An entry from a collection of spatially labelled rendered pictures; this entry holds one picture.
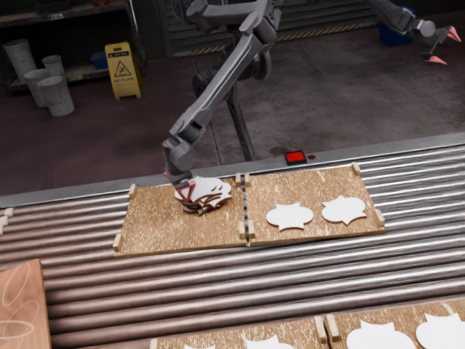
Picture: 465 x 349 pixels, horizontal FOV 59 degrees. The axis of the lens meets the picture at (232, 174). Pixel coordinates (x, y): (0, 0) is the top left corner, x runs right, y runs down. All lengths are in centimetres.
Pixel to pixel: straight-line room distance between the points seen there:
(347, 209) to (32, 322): 93
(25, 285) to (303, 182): 92
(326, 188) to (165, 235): 57
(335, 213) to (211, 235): 40
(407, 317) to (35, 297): 90
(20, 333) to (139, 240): 44
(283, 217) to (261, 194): 16
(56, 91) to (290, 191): 374
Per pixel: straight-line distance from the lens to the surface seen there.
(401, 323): 109
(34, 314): 112
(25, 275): 124
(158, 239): 133
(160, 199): 149
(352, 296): 114
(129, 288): 124
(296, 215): 131
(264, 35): 131
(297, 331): 105
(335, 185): 146
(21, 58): 584
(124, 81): 487
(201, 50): 601
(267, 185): 146
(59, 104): 490
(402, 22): 176
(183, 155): 118
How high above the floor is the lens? 180
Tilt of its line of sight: 34 degrees down
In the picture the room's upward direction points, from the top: 8 degrees counter-clockwise
